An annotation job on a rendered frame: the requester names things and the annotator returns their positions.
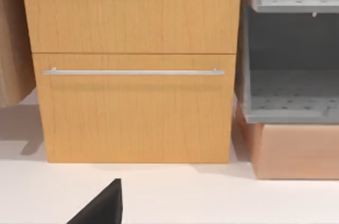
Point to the salmon-coloured box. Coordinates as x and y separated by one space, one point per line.
291 150

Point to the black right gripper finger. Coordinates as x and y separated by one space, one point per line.
106 205

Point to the grey pierced shelf rack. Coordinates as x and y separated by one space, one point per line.
288 62

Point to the wooden drawer front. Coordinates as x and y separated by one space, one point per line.
137 118

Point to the pale wooden cupboard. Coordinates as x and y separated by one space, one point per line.
13 36

